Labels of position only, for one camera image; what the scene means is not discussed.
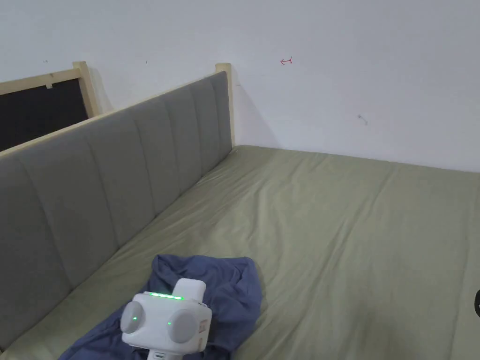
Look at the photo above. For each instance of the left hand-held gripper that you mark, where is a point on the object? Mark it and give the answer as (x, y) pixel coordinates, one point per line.
(161, 325)

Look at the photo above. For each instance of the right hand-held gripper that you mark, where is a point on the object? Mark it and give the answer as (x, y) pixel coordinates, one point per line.
(477, 300)

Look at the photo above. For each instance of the dark blue shirt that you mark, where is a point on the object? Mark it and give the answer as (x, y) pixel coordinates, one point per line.
(232, 296)

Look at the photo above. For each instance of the bed with pale green sheet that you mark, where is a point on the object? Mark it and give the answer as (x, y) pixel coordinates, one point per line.
(337, 232)

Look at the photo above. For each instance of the grey padded headboard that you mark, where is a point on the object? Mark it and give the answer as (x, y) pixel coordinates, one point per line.
(112, 176)

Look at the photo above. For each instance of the wooden framed black board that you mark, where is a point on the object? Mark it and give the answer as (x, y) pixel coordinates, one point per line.
(41, 108)

